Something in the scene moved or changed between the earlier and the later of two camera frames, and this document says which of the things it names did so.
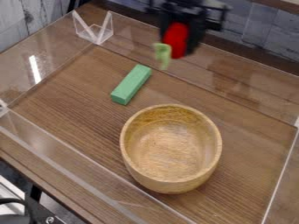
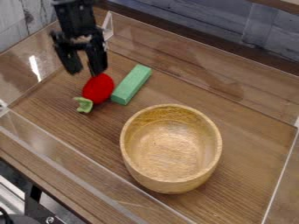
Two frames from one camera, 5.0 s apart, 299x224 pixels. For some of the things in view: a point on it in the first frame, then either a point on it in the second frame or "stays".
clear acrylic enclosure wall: (112, 140) stays
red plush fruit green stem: (174, 45) → (97, 89)
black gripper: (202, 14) → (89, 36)
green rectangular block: (131, 84) stays
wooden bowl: (171, 145) stays
